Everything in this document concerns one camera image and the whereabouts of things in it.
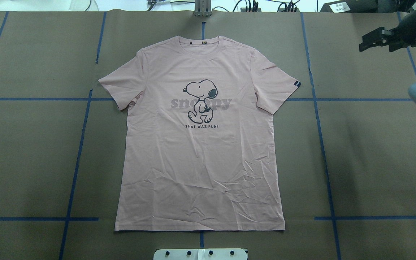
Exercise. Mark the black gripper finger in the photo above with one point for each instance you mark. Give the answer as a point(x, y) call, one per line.
point(375, 35)
point(367, 45)

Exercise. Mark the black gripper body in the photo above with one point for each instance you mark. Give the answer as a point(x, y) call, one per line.
point(408, 31)

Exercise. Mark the pink Snoopy t-shirt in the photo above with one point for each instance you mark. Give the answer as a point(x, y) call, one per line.
point(200, 150)

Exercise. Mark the aluminium camera mast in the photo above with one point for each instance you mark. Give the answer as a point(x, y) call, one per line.
point(202, 8)

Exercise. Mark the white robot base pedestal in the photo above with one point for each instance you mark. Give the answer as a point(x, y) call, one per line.
point(202, 254)

